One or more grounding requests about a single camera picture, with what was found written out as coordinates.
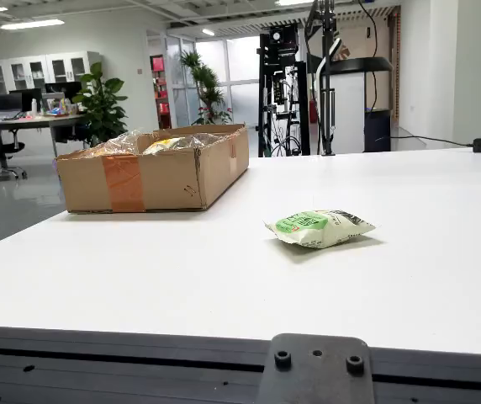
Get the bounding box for green white snack packet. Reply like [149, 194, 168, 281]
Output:
[264, 209, 378, 250]

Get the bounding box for clear plastic snack bag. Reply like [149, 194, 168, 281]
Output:
[177, 132, 230, 151]
[81, 129, 145, 159]

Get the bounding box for yellow snack packet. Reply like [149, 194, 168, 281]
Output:
[142, 136, 187, 156]

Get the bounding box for brown cardboard box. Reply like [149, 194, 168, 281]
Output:
[55, 122, 251, 215]

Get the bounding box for tall thin potted plant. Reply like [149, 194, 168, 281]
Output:
[180, 50, 234, 126]

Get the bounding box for red display shelf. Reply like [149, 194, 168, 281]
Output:
[151, 54, 172, 130]

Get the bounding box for white black kiosk machine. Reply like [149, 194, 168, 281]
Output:
[326, 56, 394, 153]

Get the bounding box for black articulated stand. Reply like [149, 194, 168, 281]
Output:
[305, 0, 342, 157]

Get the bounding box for black equipment rack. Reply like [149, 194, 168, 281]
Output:
[256, 23, 311, 158]

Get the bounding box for large leafy potted plant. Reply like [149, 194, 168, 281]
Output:
[71, 61, 129, 146]

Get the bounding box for black mounting plate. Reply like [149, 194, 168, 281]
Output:
[255, 332, 376, 404]

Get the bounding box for grey office desk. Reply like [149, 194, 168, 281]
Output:
[0, 112, 88, 159]

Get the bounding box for black computer monitor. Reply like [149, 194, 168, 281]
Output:
[0, 93, 24, 114]
[8, 88, 43, 113]

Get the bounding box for white glass-door cabinets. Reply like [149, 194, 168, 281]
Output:
[0, 50, 103, 100]

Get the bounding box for black power cable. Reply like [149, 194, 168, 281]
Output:
[374, 135, 475, 147]

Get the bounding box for hanging black cable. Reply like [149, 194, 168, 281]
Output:
[357, 0, 380, 110]

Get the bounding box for dark aluminium table rail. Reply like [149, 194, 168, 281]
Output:
[0, 324, 481, 404]

